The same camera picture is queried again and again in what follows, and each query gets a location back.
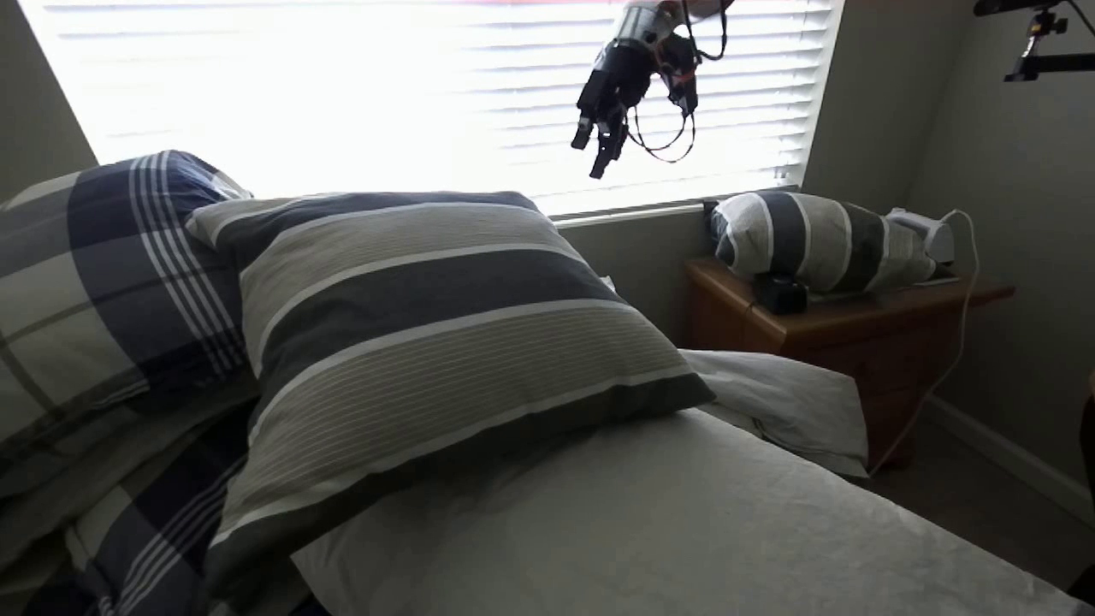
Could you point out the grey bed cover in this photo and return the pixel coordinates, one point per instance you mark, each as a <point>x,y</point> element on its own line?
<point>685,524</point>

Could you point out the rolled grey striped pillow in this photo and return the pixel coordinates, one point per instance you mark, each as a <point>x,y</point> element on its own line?
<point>816,240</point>

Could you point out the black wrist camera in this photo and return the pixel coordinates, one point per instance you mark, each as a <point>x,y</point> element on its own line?
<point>679,61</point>

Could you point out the blue white plaid duvet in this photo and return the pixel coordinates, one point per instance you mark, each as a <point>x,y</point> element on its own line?
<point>126,524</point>

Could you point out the white window blinds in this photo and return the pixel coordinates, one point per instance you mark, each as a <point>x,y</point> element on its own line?
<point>345,92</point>

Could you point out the wooden nightstand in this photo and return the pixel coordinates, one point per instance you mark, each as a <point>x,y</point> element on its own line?
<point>867,344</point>

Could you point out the blue white plaid pillow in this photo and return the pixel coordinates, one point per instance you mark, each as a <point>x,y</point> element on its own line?
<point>103,287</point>

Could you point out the grey white striped pillow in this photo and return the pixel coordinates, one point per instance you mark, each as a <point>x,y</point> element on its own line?
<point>423,354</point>

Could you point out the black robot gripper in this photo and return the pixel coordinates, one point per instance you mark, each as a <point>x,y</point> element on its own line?
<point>620,76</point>

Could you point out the small white pillow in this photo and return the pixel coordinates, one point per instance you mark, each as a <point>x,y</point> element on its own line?
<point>788,399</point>

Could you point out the white device on nightstand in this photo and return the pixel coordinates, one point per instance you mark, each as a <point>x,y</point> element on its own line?
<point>924,233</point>

